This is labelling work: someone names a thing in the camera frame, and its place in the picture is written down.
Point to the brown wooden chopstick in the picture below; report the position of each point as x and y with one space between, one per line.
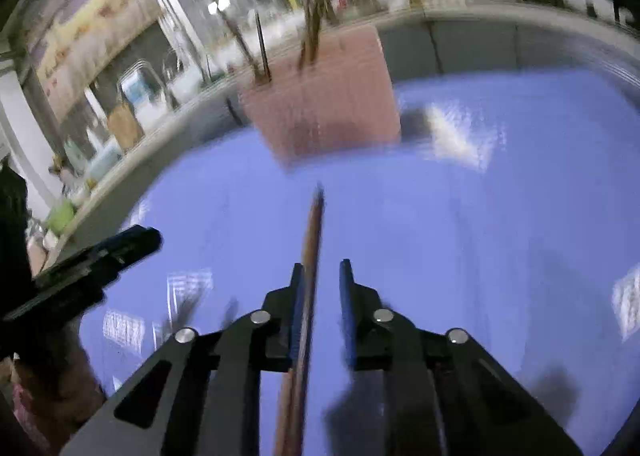
289 438

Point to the chopstick standing in basket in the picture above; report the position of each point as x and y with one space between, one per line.
266 74

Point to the pink perforated utensil basket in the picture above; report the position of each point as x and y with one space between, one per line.
344 100

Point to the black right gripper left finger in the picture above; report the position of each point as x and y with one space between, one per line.
200 394

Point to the blue printed tablecloth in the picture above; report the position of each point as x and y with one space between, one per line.
517 220

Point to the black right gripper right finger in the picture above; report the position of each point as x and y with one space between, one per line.
444 394

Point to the person's left hand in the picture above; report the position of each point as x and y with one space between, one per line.
55 397

